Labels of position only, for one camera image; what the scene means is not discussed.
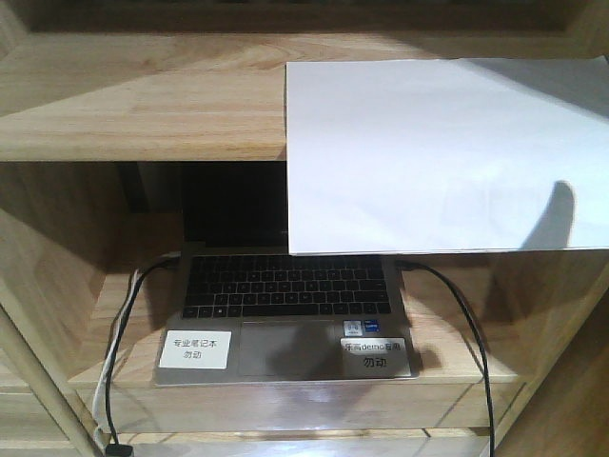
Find white paper sheets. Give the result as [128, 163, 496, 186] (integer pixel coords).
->
[285, 57, 608, 254]

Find silver laptop black keyboard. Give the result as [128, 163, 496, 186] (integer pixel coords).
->
[155, 161, 418, 387]

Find blue intel stickers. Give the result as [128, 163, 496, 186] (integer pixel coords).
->
[343, 319, 381, 337]

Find white label sticker right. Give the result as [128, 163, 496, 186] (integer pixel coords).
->
[341, 337, 413, 379]

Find white label sticker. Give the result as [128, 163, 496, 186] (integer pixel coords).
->
[341, 337, 413, 379]
[159, 330, 231, 369]

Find white label sticker left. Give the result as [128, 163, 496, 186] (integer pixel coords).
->
[159, 330, 231, 369]

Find wooden shelf unit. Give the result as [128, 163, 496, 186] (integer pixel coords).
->
[1, 1, 608, 456]

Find black cable right of laptop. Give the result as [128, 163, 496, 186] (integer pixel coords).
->
[402, 260, 497, 454]

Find black cable of laptop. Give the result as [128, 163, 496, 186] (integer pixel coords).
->
[402, 260, 497, 454]
[105, 259, 178, 457]

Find black cable left of laptop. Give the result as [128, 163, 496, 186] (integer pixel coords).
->
[105, 259, 178, 457]

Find white cable left of laptop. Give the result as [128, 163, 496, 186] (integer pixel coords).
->
[90, 268, 143, 453]

